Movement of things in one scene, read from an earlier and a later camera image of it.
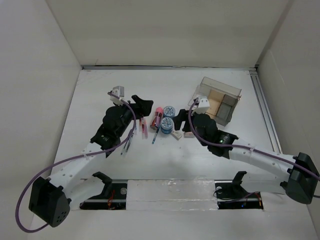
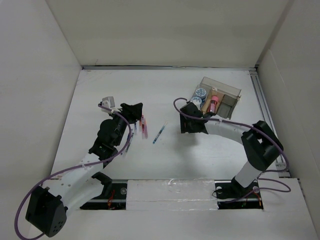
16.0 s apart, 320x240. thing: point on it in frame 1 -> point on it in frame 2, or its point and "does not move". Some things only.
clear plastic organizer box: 222,99 does not move
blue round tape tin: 169,111 -> 201,92
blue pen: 122,151 -> 129,142
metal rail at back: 195,67 does not move
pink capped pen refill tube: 156,121 -> 213,103
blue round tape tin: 167,125 -> 197,101
